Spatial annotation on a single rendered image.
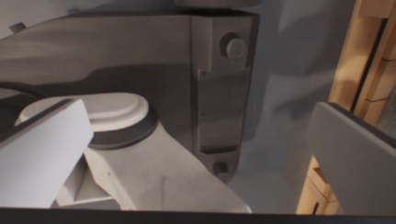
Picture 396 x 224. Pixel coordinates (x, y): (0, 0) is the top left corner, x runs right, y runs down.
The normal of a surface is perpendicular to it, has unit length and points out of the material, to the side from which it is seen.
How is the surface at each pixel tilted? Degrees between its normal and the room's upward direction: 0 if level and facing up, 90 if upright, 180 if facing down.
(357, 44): 0
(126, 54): 0
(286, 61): 0
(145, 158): 90
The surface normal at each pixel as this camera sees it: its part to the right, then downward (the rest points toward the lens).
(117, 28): 0.18, 0.51
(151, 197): 0.00, -0.85
